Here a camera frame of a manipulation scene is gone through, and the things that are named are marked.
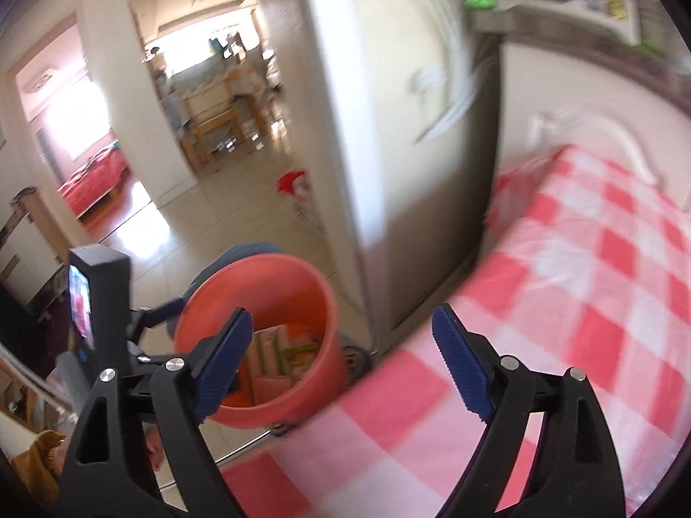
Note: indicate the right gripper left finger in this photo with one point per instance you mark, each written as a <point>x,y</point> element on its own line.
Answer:
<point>107,471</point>

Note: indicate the orange plastic trash bucket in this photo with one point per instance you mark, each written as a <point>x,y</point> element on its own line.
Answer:
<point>297,405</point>

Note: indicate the red bed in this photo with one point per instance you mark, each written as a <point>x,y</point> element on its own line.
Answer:
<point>95,179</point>

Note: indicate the striped wrapper in bucket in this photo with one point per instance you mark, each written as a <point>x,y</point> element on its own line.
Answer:
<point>277,359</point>

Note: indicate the wooden chair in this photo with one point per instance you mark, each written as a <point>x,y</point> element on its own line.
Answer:
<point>216,129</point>

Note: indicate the dining table with cloth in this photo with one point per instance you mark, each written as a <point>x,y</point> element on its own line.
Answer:
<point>215,87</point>

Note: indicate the red white box on floor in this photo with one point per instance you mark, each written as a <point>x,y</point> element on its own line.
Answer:
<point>295,185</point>

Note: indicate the white refrigerator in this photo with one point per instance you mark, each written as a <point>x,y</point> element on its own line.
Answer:
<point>395,107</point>

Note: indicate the green object on counter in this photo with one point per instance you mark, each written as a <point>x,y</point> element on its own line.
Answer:
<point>480,5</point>

